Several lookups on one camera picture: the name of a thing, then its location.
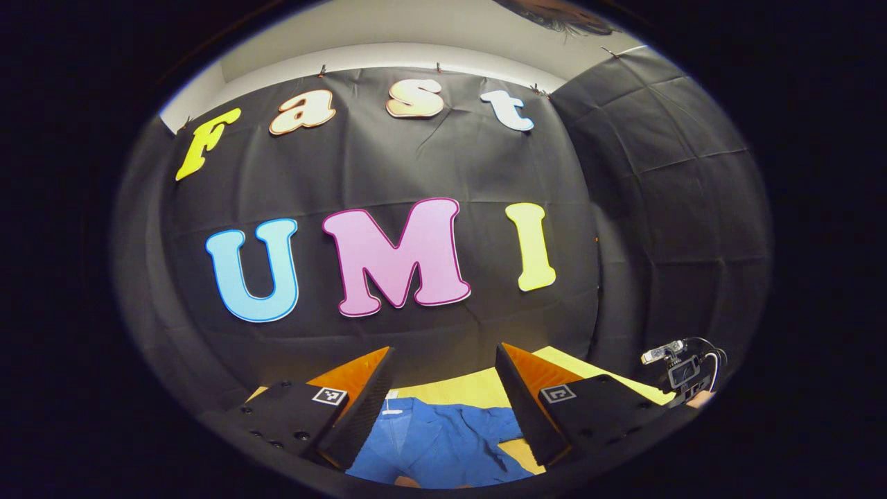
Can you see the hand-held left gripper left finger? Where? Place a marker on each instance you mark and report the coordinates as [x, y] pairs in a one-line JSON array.
[[364, 409]]

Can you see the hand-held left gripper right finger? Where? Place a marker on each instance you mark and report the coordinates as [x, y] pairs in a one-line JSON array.
[[523, 405]]

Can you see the blue button shirt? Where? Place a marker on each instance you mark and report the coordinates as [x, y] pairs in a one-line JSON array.
[[443, 443]]

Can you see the black backdrop cloth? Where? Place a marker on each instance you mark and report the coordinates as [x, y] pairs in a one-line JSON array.
[[416, 159]]

